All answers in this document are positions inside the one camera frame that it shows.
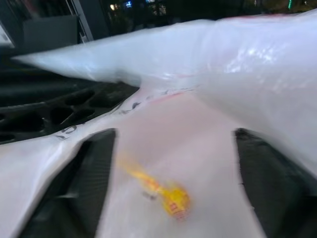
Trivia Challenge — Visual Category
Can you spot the grey metal frame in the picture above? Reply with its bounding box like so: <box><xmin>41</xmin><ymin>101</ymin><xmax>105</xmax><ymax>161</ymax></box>
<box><xmin>63</xmin><ymin>0</ymin><xmax>109</xmax><ymax>45</ymax></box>

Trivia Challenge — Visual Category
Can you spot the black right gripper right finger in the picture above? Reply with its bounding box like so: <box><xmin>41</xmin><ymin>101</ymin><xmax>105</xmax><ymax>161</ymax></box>
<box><xmin>234</xmin><ymin>128</ymin><xmax>317</xmax><ymax>238</ymax></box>

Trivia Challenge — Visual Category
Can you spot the black perforated storage basket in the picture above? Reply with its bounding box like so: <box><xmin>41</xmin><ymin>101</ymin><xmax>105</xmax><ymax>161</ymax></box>
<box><xmin>0</xmin><ymin>56</ymin><xmax>142</xmax><ymax>146</ymax></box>

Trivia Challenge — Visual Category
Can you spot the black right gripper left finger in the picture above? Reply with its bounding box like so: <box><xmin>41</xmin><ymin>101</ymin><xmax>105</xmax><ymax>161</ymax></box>
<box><xmin>19</xmin><ymin>128</ymin><xmax>116</xmax><ymax>238</ymax></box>

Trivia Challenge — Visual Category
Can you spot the white printed plastic bag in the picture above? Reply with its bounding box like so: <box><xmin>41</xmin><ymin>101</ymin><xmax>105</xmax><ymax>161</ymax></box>
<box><xmin>0</xmin><ymin>9</ymin><xmax>317</xmax><ymax>238</ymax></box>

